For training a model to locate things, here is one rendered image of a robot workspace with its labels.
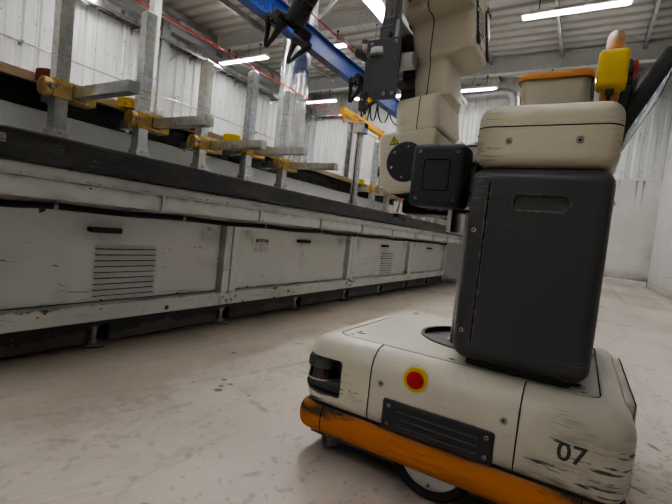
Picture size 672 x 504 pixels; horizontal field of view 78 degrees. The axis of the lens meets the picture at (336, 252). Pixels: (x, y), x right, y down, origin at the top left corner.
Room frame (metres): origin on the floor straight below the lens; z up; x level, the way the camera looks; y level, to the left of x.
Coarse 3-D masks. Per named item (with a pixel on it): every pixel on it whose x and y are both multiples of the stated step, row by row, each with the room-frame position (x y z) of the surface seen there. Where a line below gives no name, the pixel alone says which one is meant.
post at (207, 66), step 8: (208, 64) 1.58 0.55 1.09; (200, 72) 1.59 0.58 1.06; (208, 72) 1.58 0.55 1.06; (200, 80) 1.59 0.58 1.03; (208, 80) 1.59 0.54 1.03; (200, 88) 1.59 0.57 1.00; (208, 88) 1.59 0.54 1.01; (200, 96) 1.59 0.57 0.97; (208, 96) 1.59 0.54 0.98; (200, 104) 1.58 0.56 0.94; (208, 104) 1.59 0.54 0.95; (200, 112) 1.58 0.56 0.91; (208, 112) 1.60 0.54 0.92; (200, 128) 1.58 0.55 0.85; (208, 128) 1.60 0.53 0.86; (200, 152) 1.58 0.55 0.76; (192, 160) 1.59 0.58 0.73; (200, 160) 1.58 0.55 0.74
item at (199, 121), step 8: (160, 120) 1.37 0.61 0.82; (168, 120) 1.35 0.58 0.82; (176, 120) 1.33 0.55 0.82; (184, 120) 1.31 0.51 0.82; (192, 120) 1.29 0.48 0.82; (200, 120) 1.28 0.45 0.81; (208, 120) 1.27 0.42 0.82; (120, 128) 1.48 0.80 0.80; (128, 128) 1.46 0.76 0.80; (160, 128) 1.39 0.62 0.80; (168, 128) 1.38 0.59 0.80; (176, 128) 1.37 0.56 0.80; (184, 128) 1.35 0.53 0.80
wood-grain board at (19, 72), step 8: (0, 64) 1.19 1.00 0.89; (8, 64) 1.21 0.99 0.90; (0, 72) 1.21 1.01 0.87; (8, 72) 1.21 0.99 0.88; (16, 72) 1.23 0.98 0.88; (24, 72) 1.24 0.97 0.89; (32, 72) 1.26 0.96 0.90; (24, 80) 1.26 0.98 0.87; (32, 80) 1.26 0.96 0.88; (104, 104) 1.45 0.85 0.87; (112, 104) 1.47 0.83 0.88; (152, 112) 1.61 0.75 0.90; (208, 136) 1.85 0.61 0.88; (216, 136) 1.89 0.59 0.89; (328, 176) 2.75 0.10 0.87; (336, 176) 2.80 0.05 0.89
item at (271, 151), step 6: (228, 150) 1.90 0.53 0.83; (234, 150) 1.89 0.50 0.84; (258, 150) 1.81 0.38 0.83; (264, 150) 1.80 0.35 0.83; (270, 150) 1.78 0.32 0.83; (276, 150) 1.76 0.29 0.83; (282, 150) 1.75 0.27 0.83; (288, 150) 1.73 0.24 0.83; (294, 150) 1.72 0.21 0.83; (300, 150) 1.70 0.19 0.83; (306, 150) 1.71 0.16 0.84
